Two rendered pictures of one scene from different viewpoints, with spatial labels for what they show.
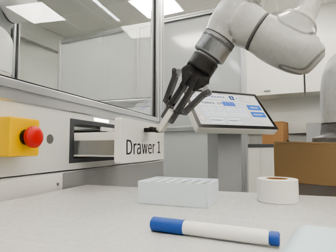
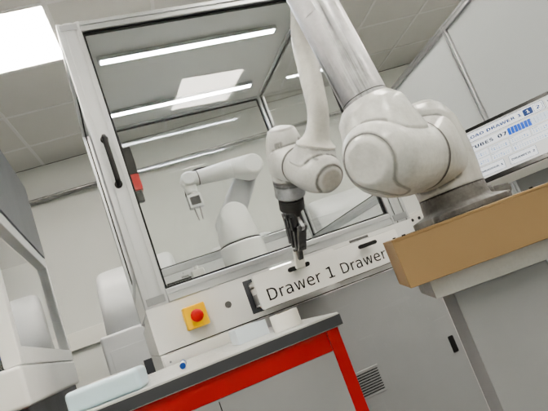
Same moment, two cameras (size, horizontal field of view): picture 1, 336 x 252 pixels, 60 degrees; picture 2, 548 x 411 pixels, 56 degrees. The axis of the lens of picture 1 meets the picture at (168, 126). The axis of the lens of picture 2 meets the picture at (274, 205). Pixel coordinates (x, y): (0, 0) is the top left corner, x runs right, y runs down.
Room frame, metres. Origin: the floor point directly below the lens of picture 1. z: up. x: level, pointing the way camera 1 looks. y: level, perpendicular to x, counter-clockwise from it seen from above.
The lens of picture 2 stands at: (-0.20, -1.23, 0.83)
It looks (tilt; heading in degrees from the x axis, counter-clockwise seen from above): 10 degrees up; 52
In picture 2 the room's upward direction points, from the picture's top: 21 degrees counter-clockwise
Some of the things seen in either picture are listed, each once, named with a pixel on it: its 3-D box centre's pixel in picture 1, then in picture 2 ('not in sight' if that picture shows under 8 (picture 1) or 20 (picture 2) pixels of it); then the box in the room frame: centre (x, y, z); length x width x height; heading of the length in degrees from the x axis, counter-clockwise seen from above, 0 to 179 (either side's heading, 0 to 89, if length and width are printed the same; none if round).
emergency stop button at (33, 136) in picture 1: (31, 137); (196, 315); (0.54, 0.25, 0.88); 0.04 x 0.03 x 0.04; 161
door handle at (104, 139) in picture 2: not in sight; (111, 159); (0.45, 0.32, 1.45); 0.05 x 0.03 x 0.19; 71
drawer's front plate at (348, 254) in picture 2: not in sight; (366, 254); (1.16, 0.09, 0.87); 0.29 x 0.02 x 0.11; 161
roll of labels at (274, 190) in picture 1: (277, 189); (285, 320); (0.53, -0.20, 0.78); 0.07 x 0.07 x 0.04
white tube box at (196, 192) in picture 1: (179, 190); (248, 332); (0.53, -0.02, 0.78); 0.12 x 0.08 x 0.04; 69
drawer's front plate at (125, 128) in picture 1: (142, 141); (298, 278); (0.82, 0.07, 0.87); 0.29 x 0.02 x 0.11; 161
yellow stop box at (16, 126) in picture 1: (17, 137); (195, 315); (0.55, 0.28, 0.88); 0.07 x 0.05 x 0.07; 161
